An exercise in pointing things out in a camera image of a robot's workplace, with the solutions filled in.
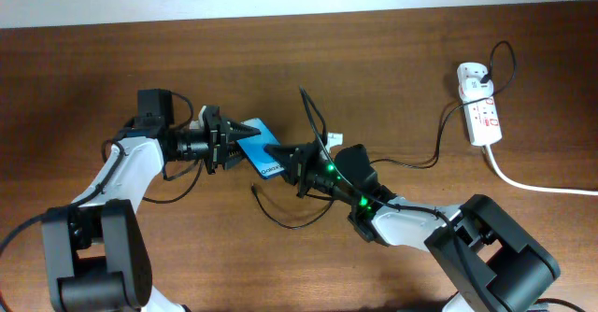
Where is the white power strip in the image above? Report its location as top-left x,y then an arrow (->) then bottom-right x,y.
457,63 -> 502,147

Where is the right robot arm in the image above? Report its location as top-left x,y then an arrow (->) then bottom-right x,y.
264,142 -> 561,311

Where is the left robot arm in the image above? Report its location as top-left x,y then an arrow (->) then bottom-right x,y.
41,89 -> 259,311

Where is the black USB charging cable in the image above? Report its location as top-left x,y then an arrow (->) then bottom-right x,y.
250,40 -> 518,231

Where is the white power strip cord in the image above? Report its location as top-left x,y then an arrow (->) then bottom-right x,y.
481,144 -> 598,197

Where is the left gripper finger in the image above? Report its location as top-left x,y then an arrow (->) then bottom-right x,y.
215,144 -> 244,170
226,119 -> 261,140

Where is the white USB charger plug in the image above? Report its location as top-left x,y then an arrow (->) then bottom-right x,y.
459,77 -> 494,103

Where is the blue screen Galaxy smartphone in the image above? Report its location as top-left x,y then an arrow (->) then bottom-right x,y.
237,118 -> 284,179

